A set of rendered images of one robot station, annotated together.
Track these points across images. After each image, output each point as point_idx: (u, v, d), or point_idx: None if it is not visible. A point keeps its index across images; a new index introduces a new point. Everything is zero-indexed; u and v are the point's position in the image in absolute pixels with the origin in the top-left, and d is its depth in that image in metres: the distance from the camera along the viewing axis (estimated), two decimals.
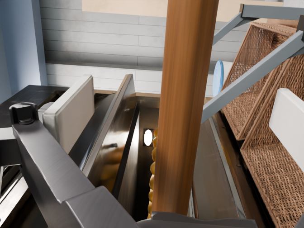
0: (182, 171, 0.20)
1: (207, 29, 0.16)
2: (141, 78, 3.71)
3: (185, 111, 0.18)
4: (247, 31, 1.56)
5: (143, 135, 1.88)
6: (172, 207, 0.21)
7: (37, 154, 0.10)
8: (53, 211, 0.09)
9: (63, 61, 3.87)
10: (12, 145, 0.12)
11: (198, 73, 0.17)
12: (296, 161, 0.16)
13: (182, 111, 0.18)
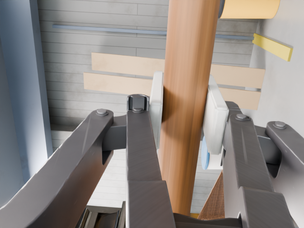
0: (184, 171, 0.20)
1: (209, 29, 0.16)
2: None
3: (187, 111, 0.18)
4: (219, 175, 1.96)
5: None
6: (174, 207, 0.21)
7: (132, 138, 0.12)
8: (126, 190, 0.10)
9: (66, 125, 4.26)
10: (129, 130, 0.14)
11: (201, 73, 0.17)
12: (205, 135, 0.18)
13: (184, 111, 0.18)
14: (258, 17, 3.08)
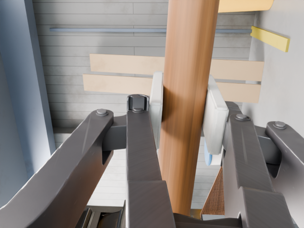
0: (184, 172, 0.20)
1: (208, 31, 0.16)
2: None
3: (187, 112, 0.18)
4: (219, 170, 1.95)
5: None
6: (174, 208, 0.21)
7: (132, 138, 0.12)
8: (126, 190, 0.10)
9: (68, 127, 4.28)
10: (129, 130, 0.14)
11: (200, 75, 0.17)
12: (204, 135, 0.18)
13: (184, 112, 0.18)
14: (255, 10, 3.05)
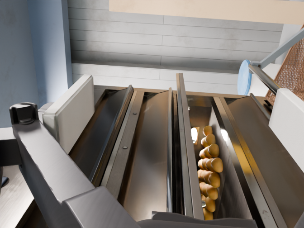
0: None
1: None
2: (165, 78, 3.75)
3: None
4: None
5: None
6: None
7: (37, 154, 0.10)
8: (53, 211, 0.09)
9: (86, 60, 3.91)
10: (12, 145, 0.12)
11: None
12: (296, 161, 0.16)
13: None
14: None
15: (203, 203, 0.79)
